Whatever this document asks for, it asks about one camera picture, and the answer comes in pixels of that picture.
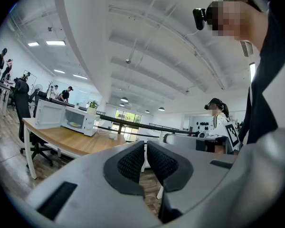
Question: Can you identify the large glass window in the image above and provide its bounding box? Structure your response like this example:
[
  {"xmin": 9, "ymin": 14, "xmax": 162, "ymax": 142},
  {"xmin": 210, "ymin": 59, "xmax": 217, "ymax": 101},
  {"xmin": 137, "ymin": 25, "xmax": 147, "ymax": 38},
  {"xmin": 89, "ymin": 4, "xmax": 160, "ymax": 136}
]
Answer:
[{"xmin": 114, "ymin": 109, "xmax": 143, "ymax": 124}]

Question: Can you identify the green plant in cream pot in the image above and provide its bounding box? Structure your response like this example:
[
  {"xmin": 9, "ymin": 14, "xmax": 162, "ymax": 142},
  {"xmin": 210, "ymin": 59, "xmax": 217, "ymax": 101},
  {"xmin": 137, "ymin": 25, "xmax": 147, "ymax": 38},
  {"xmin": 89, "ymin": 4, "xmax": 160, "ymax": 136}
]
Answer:
[{"xmin": 86, "ymin": 100, "xmax": 100, "ymax": 115}]

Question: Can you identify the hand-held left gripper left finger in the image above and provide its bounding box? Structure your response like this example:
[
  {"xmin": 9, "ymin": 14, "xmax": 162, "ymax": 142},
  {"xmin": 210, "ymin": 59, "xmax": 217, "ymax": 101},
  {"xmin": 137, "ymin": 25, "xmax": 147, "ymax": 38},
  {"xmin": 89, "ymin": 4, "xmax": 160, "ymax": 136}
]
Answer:
[{"xmin": 26, "ymin": 140, "xmax": 162, "ymax": 226}]

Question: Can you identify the white cable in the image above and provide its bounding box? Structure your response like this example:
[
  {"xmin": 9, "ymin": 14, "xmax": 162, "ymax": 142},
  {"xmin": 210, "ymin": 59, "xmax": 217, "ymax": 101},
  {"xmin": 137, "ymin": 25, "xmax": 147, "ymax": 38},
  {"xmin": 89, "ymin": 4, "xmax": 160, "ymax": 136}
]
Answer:
[{"xmin": 96, "ymin": 126, "xmax": 110, "ymax": 136}]

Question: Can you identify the group of hanging pendant lamps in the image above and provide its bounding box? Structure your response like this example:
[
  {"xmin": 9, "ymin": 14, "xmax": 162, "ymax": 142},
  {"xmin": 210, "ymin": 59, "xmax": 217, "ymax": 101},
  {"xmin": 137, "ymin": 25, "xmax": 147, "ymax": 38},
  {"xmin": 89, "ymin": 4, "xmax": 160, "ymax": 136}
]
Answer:
[{"xmin": 119, "ymin": 96, "xmax": 165, "ymax": 114}]

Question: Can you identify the person's right forearm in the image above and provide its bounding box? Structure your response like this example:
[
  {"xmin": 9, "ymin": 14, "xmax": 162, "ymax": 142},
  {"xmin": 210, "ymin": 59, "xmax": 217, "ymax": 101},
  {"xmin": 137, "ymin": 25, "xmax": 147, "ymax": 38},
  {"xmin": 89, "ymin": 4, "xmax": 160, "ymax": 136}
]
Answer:
[{"xmin": 213, "ymin": 144, "xmax": 226, "ymax": 154}]

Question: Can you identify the black head-worn camera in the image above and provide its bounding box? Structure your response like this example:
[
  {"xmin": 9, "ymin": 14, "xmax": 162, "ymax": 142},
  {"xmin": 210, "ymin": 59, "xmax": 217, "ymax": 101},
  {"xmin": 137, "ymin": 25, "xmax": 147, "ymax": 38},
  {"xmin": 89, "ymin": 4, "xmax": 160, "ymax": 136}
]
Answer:
[{"xmin": 192, "ymin": 7, "xmax": 208, "ymax": 31}]

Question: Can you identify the white microwave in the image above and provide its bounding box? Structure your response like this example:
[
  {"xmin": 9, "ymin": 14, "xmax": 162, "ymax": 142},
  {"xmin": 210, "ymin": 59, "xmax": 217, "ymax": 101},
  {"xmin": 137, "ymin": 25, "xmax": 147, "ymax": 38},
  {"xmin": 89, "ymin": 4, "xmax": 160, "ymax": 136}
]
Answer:
[{"xmin": 35, "ymin": 99, "xmax": 101, "ymax": 137}]

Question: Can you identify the wall air vent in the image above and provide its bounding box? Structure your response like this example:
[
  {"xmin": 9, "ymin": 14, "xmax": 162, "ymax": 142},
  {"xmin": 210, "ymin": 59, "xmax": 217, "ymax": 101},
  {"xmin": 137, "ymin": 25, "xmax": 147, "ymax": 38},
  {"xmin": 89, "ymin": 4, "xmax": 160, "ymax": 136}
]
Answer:
[{"xmin": 239, "ymin": 40, "xmax": 254, "ymax": 57}]

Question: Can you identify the white standing fan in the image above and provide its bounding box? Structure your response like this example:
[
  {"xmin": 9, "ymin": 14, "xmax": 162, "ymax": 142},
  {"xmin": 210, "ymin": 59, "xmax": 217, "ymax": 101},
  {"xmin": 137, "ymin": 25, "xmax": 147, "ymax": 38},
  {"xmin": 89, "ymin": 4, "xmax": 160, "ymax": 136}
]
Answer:
[{"xmin": 33, "ymin": 83, "xmax": 44, "ymax": 95}]

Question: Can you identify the person's head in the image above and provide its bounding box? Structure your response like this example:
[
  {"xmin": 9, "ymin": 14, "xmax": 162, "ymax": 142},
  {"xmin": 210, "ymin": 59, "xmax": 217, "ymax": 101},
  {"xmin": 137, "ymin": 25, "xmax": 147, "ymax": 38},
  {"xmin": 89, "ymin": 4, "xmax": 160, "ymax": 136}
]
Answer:
[{"xmin": 205, "ymin": 0, "xmax": 269, "ymax": 53}]

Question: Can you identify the black railing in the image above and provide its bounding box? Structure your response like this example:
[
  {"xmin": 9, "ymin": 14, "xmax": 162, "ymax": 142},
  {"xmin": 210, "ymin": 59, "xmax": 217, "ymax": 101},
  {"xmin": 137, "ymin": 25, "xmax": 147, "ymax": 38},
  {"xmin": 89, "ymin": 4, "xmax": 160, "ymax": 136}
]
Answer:
[{"xmin": 96, "ymin": 114, "xmax": 198, "ymax": 139}]

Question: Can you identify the long ceiling light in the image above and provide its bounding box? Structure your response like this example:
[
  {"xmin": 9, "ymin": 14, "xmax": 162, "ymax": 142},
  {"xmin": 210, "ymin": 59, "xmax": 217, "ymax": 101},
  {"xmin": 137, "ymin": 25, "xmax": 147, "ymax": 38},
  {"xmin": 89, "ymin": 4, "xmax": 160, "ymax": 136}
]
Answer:
[{"xmin": 249, "ymin": 62, "xmax": 256, "ymax": 83}]

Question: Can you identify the black office chair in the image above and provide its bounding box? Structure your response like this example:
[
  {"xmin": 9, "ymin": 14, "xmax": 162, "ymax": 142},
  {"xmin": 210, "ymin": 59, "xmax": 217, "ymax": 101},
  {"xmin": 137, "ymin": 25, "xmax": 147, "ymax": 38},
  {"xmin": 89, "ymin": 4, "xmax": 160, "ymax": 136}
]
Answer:
[
  {"xmin": 29, "ymin": 89, "xmax": 48, "ymax": 105},
  {"xmin": 13, "ymin": 78, "xmax": 54, "ymax": 169}
]

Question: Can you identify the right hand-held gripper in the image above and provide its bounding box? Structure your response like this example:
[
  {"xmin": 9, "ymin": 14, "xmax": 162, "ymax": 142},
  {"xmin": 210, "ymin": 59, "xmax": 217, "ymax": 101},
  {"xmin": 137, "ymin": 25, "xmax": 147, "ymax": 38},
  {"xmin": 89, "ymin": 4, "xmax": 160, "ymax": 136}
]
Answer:
[{"xmin": 162, "ymin": 122, "xmax": 241, "ymax": 155}]

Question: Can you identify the white table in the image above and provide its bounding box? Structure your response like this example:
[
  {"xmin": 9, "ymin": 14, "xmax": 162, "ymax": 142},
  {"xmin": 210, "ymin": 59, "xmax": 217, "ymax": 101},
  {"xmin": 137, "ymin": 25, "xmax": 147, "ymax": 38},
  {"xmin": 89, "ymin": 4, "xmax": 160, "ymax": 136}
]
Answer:
[{"xmin": 0, "ymin": 79, "xmax": 12, "ymax": 117}]

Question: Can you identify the group of ceiling light panels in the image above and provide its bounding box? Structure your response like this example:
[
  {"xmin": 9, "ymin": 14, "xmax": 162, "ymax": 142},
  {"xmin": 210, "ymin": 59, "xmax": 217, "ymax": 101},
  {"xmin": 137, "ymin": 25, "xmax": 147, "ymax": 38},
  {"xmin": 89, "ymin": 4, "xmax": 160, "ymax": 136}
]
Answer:
[{"xmin": 27, "ymin": 40, "xmax": 88, "ymax": 80}]

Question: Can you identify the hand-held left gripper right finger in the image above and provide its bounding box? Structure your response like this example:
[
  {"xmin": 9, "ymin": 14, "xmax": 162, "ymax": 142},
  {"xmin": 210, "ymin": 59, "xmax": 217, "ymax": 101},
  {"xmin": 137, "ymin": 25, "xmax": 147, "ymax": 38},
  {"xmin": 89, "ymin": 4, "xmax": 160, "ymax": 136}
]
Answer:
[{"xmin": 146, "ymin": 140, "xmax": 238, "ymax": 216}]

